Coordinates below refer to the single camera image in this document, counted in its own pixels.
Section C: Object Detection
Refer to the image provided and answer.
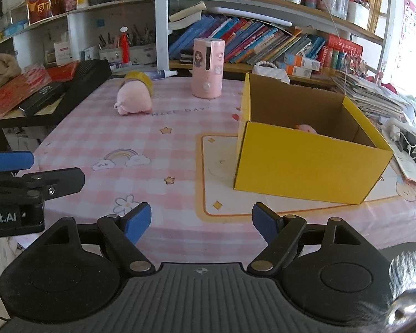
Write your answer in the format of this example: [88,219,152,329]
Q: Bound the pink plush toy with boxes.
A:
[114,80,152,116]

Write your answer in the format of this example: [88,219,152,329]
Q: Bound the pink checked tablecloth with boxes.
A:
[17,74,416,251]

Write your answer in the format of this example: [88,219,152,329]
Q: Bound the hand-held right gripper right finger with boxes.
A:
[246,202,378,277]

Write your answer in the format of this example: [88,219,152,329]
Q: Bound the white shelf unit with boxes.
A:
[0,0,397,73]

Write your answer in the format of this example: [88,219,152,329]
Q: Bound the red printed packets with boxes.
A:
[0,64,54,125]

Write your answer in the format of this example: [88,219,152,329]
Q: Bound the large black case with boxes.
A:
[55,59,112,112]

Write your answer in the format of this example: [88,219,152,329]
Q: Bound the pen holder tray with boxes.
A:
[99,24,157,66]

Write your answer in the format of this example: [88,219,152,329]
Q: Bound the pile of lying books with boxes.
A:
[168,1,209,31]

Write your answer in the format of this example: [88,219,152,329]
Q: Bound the flat black box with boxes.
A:
[19,81,68,118]

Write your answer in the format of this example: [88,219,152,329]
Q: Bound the stack of newspapers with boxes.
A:
[331,71,412,118]

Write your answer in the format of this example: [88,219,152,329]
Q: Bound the red bottle with white cap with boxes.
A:
[120,27,131,65]

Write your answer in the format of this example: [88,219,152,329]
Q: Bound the yellow tape roll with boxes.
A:
[122,71,154,98]

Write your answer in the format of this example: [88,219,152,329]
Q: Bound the row of colourful books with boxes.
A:
[169,14,365,77]

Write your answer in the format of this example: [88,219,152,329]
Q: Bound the wall poster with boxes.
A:
[395,0,416,77]

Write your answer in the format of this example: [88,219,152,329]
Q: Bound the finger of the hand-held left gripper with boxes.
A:
[0,167,85,202]
[0,151,34,174]

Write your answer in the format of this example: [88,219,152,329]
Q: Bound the pink cylindrical humidifier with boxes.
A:
[191,37,226,99]

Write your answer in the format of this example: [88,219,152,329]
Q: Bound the red folder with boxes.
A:
[47,62,80,82]

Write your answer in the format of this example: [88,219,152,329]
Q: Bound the beige cloth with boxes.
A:
[0,54,21,96]

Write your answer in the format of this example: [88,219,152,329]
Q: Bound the small pink toy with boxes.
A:
[294,123,319,135]

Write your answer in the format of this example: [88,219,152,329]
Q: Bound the orange and white boxes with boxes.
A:
[283,53,321,79]

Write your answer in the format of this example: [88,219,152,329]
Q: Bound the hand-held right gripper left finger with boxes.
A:
[43,202,156,278]

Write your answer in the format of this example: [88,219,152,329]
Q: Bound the white box with red label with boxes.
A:
[54,40,73,65]

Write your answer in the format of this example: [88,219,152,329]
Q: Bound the yellow cardboard box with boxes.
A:
[233,72,395,205]

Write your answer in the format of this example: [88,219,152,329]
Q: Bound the white pen cup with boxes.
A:
[347,0,371,30]

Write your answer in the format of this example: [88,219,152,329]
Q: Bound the loose papers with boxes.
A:
[392,146,416,190]

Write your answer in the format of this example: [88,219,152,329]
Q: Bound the white power strip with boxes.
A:
[385,118,416,157]

